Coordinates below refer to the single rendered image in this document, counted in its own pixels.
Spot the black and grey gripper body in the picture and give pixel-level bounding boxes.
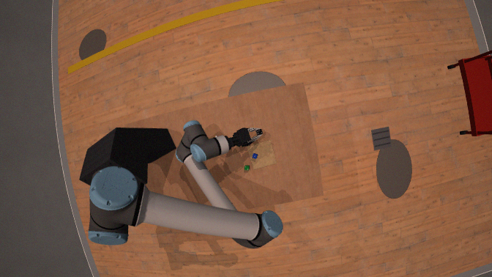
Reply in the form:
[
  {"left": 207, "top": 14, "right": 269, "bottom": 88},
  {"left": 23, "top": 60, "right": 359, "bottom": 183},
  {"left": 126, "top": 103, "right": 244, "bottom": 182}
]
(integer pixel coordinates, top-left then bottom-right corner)
[{"left": 225, "top": 129, "right": 251, "bottom": 149}]

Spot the tan mat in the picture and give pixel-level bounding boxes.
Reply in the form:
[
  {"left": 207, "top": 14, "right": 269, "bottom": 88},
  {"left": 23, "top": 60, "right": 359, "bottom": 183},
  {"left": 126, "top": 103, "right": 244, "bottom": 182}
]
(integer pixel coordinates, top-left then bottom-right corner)
[{"left": 247, "top": 140, "right": 277, "bottom": 169}]

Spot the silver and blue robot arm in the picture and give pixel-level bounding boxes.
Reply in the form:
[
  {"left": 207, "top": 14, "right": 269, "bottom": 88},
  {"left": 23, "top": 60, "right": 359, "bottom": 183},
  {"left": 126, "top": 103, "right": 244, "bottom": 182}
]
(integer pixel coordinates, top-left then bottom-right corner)
[{"left": 88, "top": 120, "right": 283, "bottom": 248}]

